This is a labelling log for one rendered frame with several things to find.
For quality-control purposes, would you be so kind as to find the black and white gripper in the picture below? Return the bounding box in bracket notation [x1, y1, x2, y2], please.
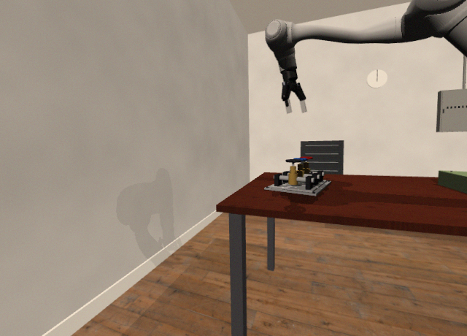
[281, 68, 307, 113]

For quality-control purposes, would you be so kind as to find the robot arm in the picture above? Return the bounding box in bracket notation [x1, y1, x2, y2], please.
[265, 0, 467, 74]

